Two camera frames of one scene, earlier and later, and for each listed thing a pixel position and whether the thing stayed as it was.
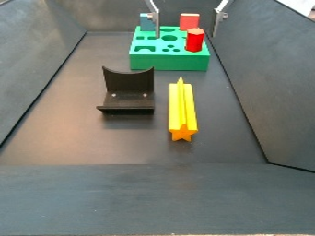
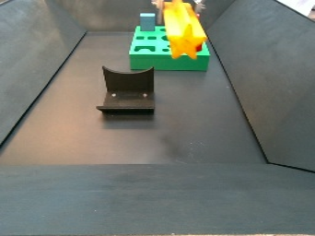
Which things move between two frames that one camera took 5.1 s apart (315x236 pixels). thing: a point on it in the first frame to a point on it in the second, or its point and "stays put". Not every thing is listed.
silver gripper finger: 154,15 to 159,15
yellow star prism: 182,110 to 184,31
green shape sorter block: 164,53 stays put
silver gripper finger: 220,15 to 198,5
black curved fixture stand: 130,92 stays put
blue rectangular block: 147,24 stays put
